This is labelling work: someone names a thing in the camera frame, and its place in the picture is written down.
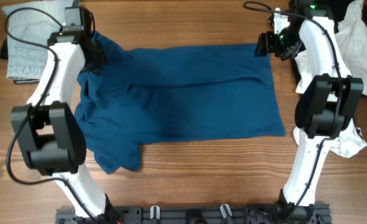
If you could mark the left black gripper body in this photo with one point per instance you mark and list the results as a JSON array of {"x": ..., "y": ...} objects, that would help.
[{"x": 99, "y": 58}]

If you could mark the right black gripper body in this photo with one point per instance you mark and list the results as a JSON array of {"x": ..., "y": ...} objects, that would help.
[{"x": 284, "y": 44}]

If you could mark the dark blue polo shirt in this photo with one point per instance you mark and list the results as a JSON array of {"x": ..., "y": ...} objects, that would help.
[{"x": 189, "y": 93}]

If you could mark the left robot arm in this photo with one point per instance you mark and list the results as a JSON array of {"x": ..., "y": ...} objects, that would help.
[{"x": 46, "y": 130}]

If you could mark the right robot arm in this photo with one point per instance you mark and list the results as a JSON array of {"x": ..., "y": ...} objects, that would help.
[{"x": 325, "y": 108}]

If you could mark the white t-shirt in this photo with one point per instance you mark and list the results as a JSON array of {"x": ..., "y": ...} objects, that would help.
[{"x": 352, "y": 43}]

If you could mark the folded light blue jeans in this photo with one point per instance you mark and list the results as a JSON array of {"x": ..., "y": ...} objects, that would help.
[{"x": 33, "y": 22}]

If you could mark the folded black garment under jeans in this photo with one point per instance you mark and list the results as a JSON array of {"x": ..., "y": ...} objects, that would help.
[{"x": 4, "y": 56}]

